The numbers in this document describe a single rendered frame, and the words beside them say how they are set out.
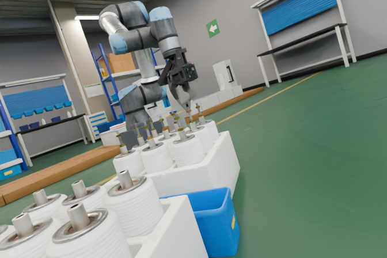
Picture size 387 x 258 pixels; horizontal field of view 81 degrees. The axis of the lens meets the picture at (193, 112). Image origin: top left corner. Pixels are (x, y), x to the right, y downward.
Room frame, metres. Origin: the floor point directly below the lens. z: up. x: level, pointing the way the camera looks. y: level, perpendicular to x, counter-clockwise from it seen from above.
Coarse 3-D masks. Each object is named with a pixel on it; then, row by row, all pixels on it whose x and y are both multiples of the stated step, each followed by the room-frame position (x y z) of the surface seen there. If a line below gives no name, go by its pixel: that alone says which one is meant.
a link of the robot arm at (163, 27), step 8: (160, 8) 0.79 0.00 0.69; (152, 16) 0.80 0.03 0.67; (160, 16) 0.79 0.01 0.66; (168, 16) 0.80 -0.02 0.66; (152, 24) 0.82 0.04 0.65; (160, 24) 0.79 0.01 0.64; (168, 24) 0.79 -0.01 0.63; (152, 32) 0.85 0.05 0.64; (160, 32) 0.79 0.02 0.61; (168, 32) 0.79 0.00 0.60; (176, 32) 0.82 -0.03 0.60; (160, 40) 0.80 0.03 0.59
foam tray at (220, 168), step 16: (224, 144) 0.86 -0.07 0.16; (208, 160) 0.66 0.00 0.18; (224, 160) 0.80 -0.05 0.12; (160, 176) 0.68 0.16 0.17; (176, 176) 0.66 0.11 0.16; (192, 176) 0.65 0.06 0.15; (208, 176) 0.63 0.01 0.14; (224, 176) 0.74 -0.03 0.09; (160, 192) 0.69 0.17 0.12; (176, 192) 0.67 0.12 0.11
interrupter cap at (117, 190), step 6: (132, 180) 0.45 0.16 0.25; (138, 180) 0.44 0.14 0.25; (144, 180) 0.42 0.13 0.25; (114, 186) 0.44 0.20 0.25; (120, 186) 0.44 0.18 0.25; (132, 186) 0.41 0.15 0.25; (138, 186) 0.40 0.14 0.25; (108, 192) 0.42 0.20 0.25; (114, 192) 0.41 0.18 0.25; (120, 192) 0.39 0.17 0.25; (126, 192) 0.39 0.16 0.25
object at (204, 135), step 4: (204, 128) 0.81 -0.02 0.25; (192, 132) 0.80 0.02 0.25; (196, 132) 0.79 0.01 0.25; (200, 132) 0.79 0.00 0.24; (204, 132) 0.80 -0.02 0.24; (208, 132) 0.82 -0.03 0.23; (200, 136) 0.79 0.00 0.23; (204, 136) 0.80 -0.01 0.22; (208, 136) 0.81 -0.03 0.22; (200, 140) 0.79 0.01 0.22; (204, 140) 0.79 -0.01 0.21; (208, 140) 0.81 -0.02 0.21; (204, 144) 0.79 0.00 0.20; (208, 144) 0.80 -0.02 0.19; (212, 144) 0.82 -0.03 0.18; (204, 148) 0.79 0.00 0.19; (208, 148) 0.80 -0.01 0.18
